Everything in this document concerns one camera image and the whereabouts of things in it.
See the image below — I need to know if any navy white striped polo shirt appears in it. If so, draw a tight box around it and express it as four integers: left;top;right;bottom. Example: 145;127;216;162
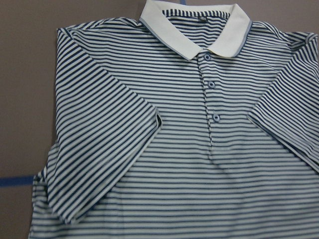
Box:
29;0;319;239

